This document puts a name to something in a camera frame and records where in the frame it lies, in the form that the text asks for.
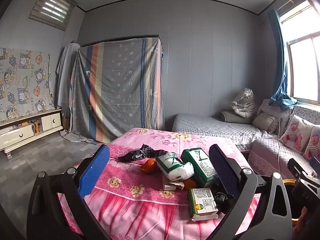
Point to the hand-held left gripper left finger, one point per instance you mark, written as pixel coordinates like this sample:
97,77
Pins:
95,170

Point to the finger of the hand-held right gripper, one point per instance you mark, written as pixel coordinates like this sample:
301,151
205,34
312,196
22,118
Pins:
295,167

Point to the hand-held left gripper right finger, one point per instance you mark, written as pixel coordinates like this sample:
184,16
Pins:
223,170

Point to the yellow rimmed trash bin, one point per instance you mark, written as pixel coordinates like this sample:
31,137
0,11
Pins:
290,181

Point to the black plastic bag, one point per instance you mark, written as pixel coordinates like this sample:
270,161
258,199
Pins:
221,200
135,155

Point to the small green white box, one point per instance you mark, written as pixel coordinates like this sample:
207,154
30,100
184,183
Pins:
202,202

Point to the orange peel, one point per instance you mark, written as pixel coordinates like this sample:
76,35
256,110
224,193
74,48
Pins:
149,166

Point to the person's right hand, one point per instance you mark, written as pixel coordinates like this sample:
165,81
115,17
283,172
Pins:
306,221

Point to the baby print pillow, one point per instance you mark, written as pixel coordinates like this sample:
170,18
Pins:
315,142
295,132

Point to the grey quilted sofa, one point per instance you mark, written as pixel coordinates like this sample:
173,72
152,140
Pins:
212,127

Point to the grey bolster pillow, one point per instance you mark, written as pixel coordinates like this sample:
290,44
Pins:
232,117

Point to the beige cushion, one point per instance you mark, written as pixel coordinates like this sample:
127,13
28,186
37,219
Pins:
265,122

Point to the crumpled paper wrapper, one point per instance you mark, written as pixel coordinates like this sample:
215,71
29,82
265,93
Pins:
171,186

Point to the pink floral blanket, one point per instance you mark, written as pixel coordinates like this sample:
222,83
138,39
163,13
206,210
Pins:
140,205

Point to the tiger plush in plastic bag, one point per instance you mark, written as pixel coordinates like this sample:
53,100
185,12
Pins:
246,105

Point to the striped grey bed sheet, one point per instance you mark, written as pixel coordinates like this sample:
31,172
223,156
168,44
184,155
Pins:
120,87

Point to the white low cabinet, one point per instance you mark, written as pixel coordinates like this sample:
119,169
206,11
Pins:
15,136

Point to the white hanging cloth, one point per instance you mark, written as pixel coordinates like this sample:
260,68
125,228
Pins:
66,75

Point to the window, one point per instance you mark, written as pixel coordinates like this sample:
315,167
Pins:
305,67

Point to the blue curtain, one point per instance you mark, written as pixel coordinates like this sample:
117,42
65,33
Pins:
278,67

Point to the cartoon printed cloth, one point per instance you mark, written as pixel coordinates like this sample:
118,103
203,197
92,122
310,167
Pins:
22,85

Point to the window blind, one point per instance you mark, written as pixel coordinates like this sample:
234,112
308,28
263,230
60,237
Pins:
52,7

